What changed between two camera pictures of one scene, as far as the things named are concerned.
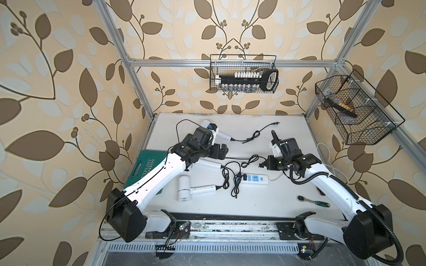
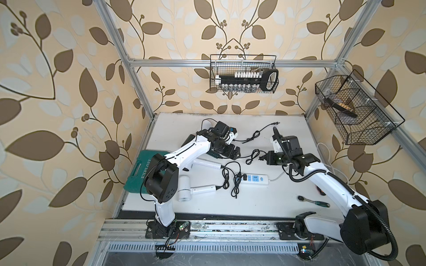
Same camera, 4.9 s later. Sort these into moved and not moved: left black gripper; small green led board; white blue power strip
Moved: left black gripper
Not moved: small green led board; white blue power strip
